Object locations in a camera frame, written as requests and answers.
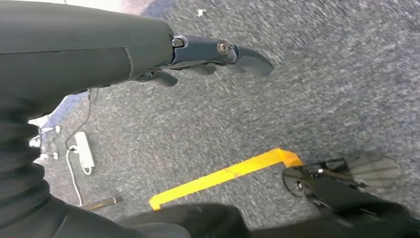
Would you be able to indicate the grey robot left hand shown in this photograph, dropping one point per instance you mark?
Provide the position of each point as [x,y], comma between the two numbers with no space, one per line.
[82,46]

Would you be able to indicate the steel workbench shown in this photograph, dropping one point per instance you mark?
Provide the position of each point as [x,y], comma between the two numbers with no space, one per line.
[101,203]

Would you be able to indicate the white power strip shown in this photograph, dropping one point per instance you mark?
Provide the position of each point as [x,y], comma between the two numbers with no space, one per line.
[84,152]

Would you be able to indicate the white paper scrap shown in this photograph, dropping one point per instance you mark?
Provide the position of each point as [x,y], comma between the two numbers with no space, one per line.
[200,12]

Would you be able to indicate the yellow floor tape square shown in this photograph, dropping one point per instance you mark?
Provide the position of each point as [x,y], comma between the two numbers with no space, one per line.
[229,172]

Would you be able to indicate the black robot left leg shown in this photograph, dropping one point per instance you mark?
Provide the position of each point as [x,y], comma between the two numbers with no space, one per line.
[344,203]

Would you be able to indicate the black robot left foot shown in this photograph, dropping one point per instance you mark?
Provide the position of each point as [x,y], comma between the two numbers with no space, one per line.
[370,170]

